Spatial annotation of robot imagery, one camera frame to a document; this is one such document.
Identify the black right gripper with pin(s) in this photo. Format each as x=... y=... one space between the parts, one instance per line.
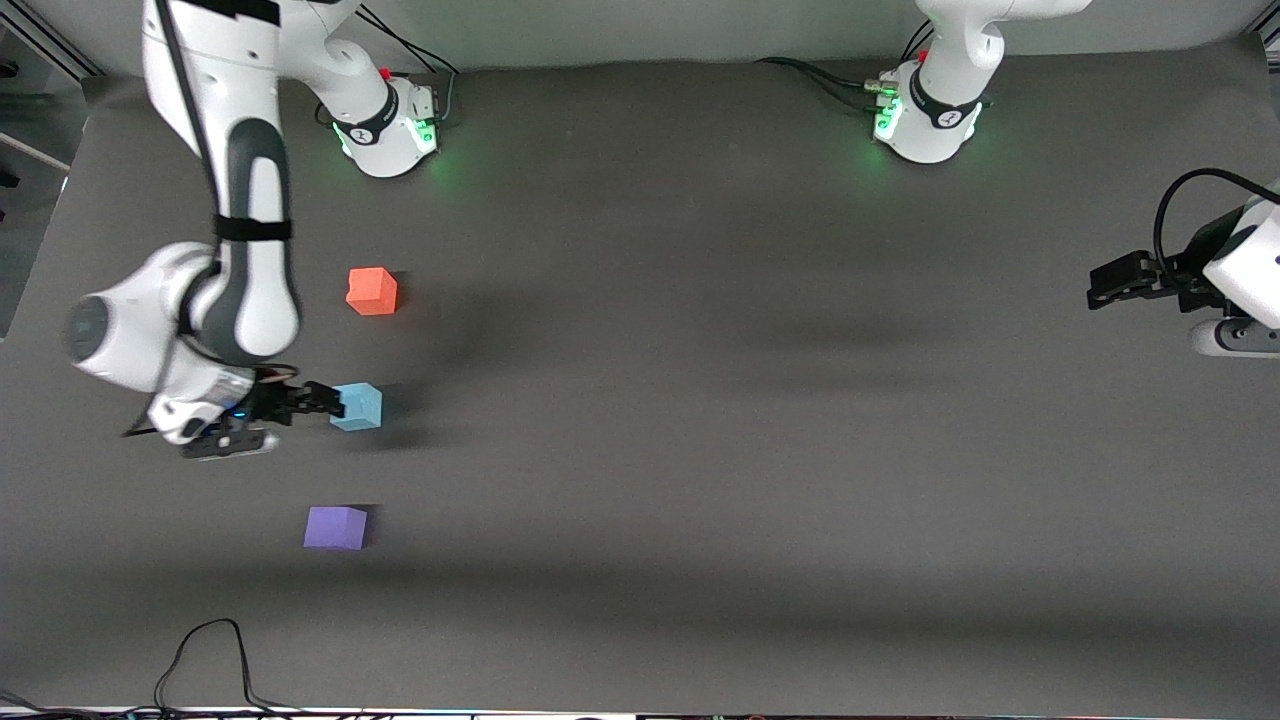
x=272 y=402

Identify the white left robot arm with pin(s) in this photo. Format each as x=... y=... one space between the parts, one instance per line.
x=935 y=125

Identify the light blue foam block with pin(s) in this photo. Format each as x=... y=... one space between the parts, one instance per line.
x=362 y=408

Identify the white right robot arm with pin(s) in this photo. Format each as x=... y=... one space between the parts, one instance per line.
x=250 y=260

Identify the orange foam block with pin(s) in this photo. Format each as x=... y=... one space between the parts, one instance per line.
x=371 y=291

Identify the dark grey table mat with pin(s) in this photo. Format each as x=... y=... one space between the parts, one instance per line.
x=650 y=520

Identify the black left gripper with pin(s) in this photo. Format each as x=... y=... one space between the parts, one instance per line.
x=1186 y=269

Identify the aluminium frame rail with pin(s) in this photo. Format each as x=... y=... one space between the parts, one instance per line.
x=50 y=45

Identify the purple foam block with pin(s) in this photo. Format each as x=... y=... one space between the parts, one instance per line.
x=334 y=528

